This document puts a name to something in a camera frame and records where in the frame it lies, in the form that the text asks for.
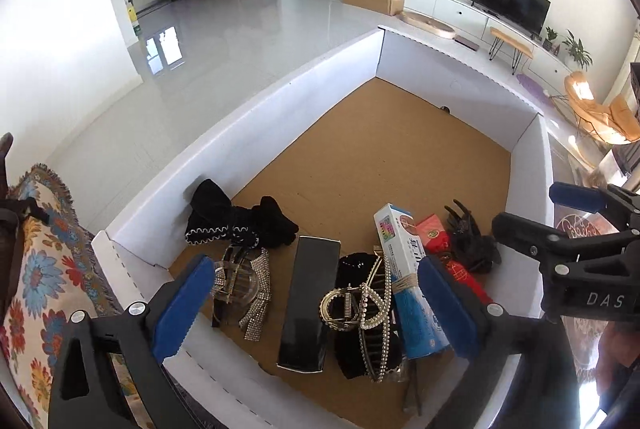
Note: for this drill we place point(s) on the black product box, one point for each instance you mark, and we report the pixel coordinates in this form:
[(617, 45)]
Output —
[(305, 309)]

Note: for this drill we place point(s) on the red tube packet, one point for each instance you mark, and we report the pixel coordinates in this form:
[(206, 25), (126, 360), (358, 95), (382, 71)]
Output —
[(435, 236)]

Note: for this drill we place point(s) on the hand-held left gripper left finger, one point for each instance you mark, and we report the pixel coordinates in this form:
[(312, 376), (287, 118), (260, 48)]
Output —
[(180, 304)]

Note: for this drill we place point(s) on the white partition board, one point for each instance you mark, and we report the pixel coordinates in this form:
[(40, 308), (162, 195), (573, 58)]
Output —
[(325, 74)]

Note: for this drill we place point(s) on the large leafy potted plant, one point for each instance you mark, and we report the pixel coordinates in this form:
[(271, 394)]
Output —
[(576, 49)]

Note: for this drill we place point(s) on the small potted plant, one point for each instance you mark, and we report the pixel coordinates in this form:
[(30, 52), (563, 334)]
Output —
[(550, 40)]

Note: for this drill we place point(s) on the dark wooden chair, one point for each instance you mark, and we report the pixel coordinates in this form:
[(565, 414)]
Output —
[(10, 219)]

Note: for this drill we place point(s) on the brown cardboard carton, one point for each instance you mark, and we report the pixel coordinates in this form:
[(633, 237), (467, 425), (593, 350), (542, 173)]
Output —
[(372, 0)]

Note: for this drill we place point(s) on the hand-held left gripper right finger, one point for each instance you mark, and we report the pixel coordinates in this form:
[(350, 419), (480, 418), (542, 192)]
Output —
[(450, 304)]

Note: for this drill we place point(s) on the black velvet bow scrunchie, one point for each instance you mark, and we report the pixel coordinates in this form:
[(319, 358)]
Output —
[(215, 209)]

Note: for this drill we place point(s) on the purple floor mat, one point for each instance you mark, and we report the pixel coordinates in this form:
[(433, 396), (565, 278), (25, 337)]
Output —
[(531, 87)]

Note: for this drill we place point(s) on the person's right hand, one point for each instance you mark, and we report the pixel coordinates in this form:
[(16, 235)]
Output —
[(617, 354)]

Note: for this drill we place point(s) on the floral blanket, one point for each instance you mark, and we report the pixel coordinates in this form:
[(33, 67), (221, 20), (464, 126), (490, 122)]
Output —
[(40, 269)]

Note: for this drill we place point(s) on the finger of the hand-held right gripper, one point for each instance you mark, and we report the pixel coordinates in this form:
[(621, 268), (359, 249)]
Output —
[(575, 196), (520, 229)]

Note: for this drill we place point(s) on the wooden hairpin leg bench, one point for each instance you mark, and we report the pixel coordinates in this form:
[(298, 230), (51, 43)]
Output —
[(510, 38)]

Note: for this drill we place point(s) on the blue white medicine box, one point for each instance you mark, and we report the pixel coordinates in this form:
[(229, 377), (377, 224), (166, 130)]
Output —
[(415, 324)]

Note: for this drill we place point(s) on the orange lounge chair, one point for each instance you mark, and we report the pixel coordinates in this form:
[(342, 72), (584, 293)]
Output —
[(580, 94), (622, 119)]

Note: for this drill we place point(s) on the white tv cabinet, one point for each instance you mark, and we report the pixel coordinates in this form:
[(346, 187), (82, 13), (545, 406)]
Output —
[(450, 6)]

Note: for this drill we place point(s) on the pearl hair claw black velvet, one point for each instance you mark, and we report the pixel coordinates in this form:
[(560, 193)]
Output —
[(350, 349)]

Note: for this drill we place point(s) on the yellow green bin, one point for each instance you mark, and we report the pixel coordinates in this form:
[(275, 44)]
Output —
[(133, 19)]

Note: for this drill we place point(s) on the beige oval floor mat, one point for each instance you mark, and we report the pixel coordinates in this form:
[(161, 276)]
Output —
[(427, 24)]

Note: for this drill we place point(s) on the rhinestone bow hair claw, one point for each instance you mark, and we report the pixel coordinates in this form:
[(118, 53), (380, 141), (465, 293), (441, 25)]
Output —
[(257, 279)]

